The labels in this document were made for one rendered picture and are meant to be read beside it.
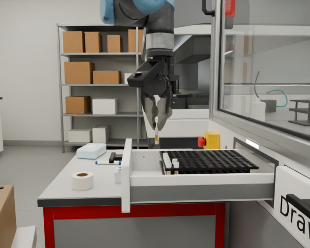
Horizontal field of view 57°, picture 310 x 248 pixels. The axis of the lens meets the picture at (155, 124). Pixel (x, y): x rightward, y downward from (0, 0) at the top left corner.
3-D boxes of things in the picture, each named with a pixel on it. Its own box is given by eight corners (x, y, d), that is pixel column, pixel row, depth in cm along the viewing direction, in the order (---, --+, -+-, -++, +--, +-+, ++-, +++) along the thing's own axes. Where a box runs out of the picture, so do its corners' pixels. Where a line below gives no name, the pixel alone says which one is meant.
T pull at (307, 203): (311, 221, 41) (312, 212, 41) (284, 200, 49) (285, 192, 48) (335, 220, 41) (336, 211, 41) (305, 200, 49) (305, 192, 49)
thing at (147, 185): (130, 204, 63) (130, 177, 62) (132, 169, 88) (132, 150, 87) (306, 200, 65) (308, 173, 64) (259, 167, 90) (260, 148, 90)
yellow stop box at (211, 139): (205, 153, 106) (206, 134, 105) (201, 148, 113) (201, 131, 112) (219, 153, 106) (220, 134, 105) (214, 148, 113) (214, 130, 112)
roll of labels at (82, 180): (87, 181, 99) (87, 170, 98) (97, 186, 94) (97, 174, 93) (68, 186, 94) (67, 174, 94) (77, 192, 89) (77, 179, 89)
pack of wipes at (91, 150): (96, 159, 127) (96, 149, 127) (76, 158, 129) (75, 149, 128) (107, 151, 142) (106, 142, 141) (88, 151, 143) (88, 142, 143)
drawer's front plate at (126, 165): (121, 214, 61) (120, 164, 60) (126, 172, 90) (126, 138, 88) (130, 214, 61) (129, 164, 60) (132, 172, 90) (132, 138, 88)
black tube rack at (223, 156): (165, 195, 67) (165, 168, 66) (159, 171, 85) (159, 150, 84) (257, 192, 68) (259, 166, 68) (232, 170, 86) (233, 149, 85)
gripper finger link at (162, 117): (176, 128, 81) (175, 96, 80) (167, 131, 76) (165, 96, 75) (167, 128, 83) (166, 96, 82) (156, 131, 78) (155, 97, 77)
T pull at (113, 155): (108, 164, 70) (108, 158, 70) (111, 156, 78) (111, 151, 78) (123, 164, 71) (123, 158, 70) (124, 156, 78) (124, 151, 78)
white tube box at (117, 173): (114, 183, 97) (114, 172, 96) (117, 175, 105) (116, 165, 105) (151, 183, 97) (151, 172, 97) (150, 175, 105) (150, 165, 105)
